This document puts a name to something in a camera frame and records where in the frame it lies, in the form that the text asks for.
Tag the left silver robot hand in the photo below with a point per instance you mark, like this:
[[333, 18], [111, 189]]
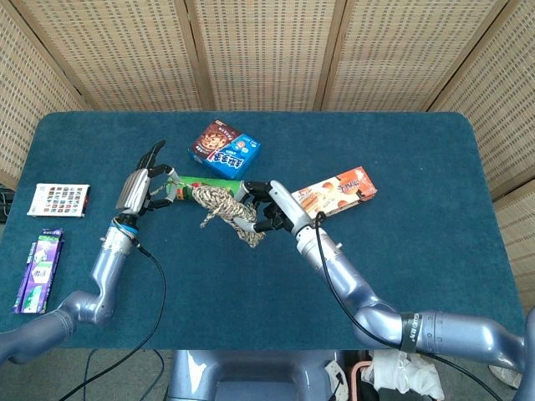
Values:
[[134, 190]]

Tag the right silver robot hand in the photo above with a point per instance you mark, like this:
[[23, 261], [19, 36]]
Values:
[[284, 204]]

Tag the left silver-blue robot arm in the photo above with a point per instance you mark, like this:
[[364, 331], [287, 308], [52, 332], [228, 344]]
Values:
[[104, 267]]

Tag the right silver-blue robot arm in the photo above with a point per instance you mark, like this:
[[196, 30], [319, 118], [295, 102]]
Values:
[[376, 309]]

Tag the orange biscuit box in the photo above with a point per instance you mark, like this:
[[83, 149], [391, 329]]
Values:
[[338, 190]]

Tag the green Pringles can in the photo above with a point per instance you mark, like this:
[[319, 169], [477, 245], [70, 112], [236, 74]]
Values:
[[209, 182]]

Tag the white box with picture grid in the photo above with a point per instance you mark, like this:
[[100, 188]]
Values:
[[58, 199]]

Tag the blue chocolate cookie box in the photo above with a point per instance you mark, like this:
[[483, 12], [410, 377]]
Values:
[[227, 150]]

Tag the blue carpet table cover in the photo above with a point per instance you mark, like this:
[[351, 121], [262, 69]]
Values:
[[251, 292]]

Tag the purple carton box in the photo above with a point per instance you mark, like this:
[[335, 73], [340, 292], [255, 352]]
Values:
[[37, 271]]

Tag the wooden rattan folding screen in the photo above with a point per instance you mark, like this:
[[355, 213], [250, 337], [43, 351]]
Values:
[[267, 50]]

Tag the silver-blue robot torso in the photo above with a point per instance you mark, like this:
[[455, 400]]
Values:
[[251, 376]]

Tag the crumpled white cloth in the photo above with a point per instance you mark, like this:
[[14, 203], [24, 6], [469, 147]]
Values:
[[409, 372]]

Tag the pink metal frame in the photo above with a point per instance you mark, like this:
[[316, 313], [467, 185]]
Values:
[[355, 380]]

